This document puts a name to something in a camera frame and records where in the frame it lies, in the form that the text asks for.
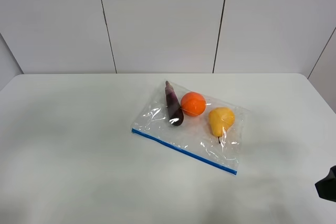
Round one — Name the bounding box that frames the yellow pear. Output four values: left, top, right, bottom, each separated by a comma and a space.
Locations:
208, 107, 235, 143

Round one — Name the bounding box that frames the clear zip bag blue seal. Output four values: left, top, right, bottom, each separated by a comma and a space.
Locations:
131, 82, 249, 175

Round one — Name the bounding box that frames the purple eggplant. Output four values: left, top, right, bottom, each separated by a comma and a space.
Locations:
165, 81, 184, 126

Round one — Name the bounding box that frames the orange fruit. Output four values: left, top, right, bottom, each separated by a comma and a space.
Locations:
181, 92, 206, 117

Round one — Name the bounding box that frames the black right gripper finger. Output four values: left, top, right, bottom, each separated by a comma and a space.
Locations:
315, 166, 336, 202

